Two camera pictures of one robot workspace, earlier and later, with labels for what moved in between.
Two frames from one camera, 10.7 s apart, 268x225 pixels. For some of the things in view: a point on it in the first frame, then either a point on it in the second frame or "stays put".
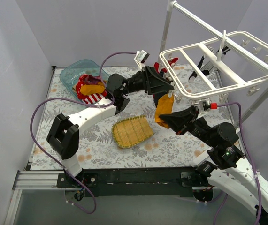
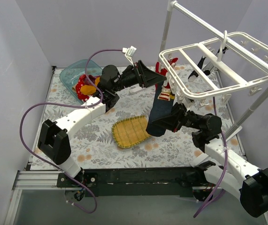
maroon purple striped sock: [91, 80] stays put
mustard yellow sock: [164, 106] to [97, 80]
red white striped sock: [172, 62] stays put
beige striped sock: [73, 88] stays put
